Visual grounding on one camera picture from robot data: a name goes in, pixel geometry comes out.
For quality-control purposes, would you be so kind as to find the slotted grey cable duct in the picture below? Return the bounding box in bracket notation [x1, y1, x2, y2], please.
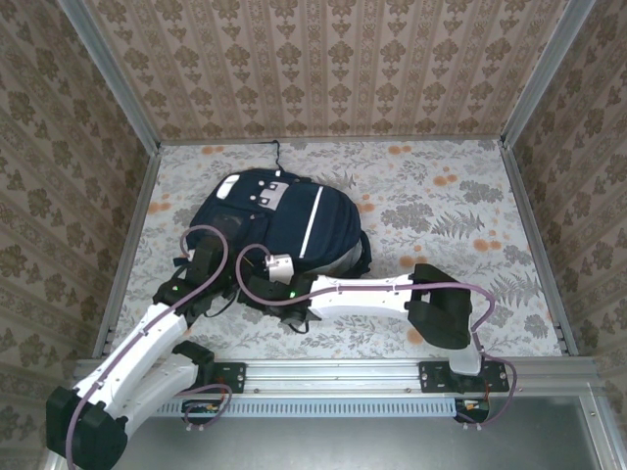
[161, 397, 491, 418]

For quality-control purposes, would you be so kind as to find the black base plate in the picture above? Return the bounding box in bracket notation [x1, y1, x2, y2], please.
[159, 361, 247, 395]
[418, 360, 510, 395]

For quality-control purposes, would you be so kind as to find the navy blue backpack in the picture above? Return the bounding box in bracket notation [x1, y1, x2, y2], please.
[188, 139, 373, 334]

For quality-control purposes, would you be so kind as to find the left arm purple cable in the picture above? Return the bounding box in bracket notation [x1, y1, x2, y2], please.
[67, 223, 234, 466]

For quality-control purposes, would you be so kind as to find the aluminium back rail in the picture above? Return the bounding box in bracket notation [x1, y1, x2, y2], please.
[159, 137, 506, 147]

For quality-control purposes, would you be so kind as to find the grey metal sheet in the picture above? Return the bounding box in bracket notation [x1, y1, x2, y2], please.
[112, 395, 611, 470]

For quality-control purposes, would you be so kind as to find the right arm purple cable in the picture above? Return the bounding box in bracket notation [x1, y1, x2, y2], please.
[234, 243, 518, 432]

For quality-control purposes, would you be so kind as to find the small controller board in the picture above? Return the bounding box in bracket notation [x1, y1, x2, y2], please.
[181, 399, 227, 426]
[454, 399, 492, 423]

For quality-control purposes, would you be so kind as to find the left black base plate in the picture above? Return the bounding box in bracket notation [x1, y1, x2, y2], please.
[159, 361, 247, 395]

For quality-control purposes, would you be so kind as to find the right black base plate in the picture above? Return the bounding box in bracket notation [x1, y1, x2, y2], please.
[418, 360, 510, 395]

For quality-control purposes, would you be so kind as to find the aluminium mounting rail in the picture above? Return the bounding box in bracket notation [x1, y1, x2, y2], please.
[72, 356, 602, 393]

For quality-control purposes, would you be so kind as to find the aluminium side rail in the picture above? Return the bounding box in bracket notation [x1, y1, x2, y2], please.
[499, 141, 580, 356]
[92, 146, 163, 361]

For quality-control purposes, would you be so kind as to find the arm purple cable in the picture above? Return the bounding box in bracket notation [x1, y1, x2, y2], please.
[67, 223, 234, 466]
[234, 243, 518, 432]

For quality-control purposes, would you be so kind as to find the aluminium frame post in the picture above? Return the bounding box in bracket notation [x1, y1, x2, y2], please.
[57, 0, 162, 156]
[502, 0, 600, 146]

